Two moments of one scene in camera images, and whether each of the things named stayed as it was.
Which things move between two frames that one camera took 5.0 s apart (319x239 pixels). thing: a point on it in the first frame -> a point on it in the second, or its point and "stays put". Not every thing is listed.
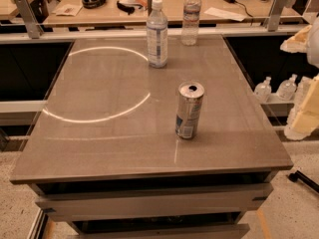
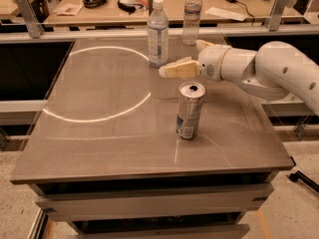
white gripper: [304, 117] -> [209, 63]
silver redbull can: [190, 97] stays put
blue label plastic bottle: [158, 35] stays put
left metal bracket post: [32, 22] stays put
